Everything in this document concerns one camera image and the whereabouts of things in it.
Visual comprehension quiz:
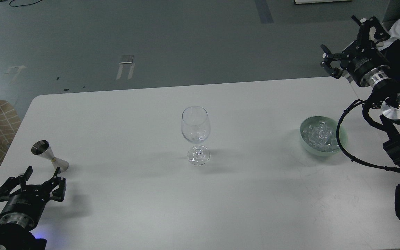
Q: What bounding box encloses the steel cocktail jigger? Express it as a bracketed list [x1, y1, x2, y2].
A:
[31, 140, 69, 172]

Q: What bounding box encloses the grey office chair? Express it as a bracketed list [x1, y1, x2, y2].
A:
[382, 0, 400, 31]

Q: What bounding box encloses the black floor cable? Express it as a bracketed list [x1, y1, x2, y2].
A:
[0, 0, 43, 14]

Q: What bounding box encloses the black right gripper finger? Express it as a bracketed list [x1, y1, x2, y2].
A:
[320, 44, 351, 78]
[351, 15, 390, 51]

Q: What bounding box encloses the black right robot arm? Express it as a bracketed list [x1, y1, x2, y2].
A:
[320, 16, 400, 173]

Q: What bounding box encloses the clear wine glass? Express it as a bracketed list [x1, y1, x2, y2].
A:
[181, 106, 211, 166]

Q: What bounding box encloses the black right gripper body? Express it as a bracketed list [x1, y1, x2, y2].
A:
[344, 41, 390, 88]

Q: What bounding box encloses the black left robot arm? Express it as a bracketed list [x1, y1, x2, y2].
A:
[0, 166, 66, 250]

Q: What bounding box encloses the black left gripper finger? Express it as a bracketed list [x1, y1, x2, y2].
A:
[35, 167, 67, 202]
[0, 166, 33, 202]

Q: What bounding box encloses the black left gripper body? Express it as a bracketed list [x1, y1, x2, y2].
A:
[0, 185, 52, 231]

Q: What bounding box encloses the pale green ice bowl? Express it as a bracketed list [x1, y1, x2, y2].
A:
[299, 116, 348, 157]

